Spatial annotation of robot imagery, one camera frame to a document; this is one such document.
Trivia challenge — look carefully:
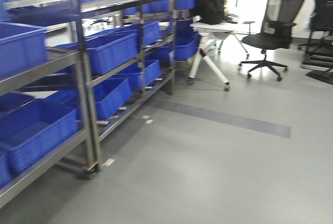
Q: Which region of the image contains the white folding desk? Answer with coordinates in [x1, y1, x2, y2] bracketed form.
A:
[187, 21, 250, 91]

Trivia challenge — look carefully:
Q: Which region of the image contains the dark metal shelf rack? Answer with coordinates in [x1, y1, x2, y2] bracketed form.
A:
[0, 0, 177, 180]

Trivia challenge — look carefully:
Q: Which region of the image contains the black backpack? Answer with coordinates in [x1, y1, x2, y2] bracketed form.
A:
[196, 0, 225, 25]

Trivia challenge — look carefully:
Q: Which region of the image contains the black mesh office chair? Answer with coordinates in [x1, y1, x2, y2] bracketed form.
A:
[238, 0, 308, 82]

